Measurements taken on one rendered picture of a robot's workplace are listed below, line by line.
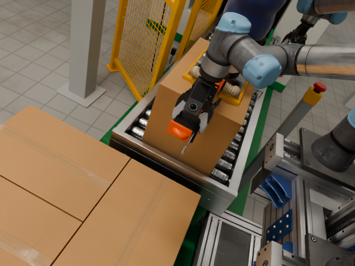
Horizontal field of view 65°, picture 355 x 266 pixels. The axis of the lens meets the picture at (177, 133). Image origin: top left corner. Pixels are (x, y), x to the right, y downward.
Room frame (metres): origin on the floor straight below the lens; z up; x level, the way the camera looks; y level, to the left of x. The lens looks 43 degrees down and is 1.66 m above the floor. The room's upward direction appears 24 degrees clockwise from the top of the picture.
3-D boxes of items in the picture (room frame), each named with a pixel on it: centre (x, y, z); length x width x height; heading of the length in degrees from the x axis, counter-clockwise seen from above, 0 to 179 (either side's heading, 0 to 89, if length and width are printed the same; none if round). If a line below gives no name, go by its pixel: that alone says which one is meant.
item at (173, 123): (0.67, -0.01, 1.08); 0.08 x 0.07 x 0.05; 174
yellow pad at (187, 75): (1.28, 0.02, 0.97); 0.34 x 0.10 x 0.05; 174
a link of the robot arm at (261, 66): (0.63, -0.11, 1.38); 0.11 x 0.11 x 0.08; 49
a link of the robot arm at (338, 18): (1.42, -0.40, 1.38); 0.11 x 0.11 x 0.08; 30
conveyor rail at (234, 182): (2.06, -0.48, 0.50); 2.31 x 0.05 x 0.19; 174
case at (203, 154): (1.28, -0.07, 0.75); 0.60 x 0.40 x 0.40; 175
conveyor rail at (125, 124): (2.12, 0.17, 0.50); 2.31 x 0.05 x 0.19; 174
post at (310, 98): (1.45, -0.60, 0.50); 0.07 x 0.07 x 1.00; 84
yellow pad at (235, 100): (1.26, -0.17, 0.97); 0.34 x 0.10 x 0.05; 174
